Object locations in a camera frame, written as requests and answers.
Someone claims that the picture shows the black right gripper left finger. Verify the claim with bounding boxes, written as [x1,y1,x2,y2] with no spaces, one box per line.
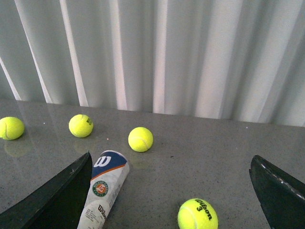
[0,153,92,229]

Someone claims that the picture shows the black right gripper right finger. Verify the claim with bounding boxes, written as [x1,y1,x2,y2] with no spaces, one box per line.
[249,155,305,229]

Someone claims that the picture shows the Wilson tennis ball can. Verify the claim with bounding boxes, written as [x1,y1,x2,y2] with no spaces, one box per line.
[77,150,130,229]

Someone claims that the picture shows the Wilson 3 tennis ball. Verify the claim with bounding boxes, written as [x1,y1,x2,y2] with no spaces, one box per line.
[177,198,219,229]

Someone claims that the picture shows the far left tennis ball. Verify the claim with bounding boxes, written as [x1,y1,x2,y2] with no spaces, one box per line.
[0,117,25,140]

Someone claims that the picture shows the middle tennis ball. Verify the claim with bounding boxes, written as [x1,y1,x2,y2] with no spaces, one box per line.
[128,127,153,153]

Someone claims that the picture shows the white pleated curtain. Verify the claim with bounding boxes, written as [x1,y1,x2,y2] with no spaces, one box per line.
[0,0,305,126]

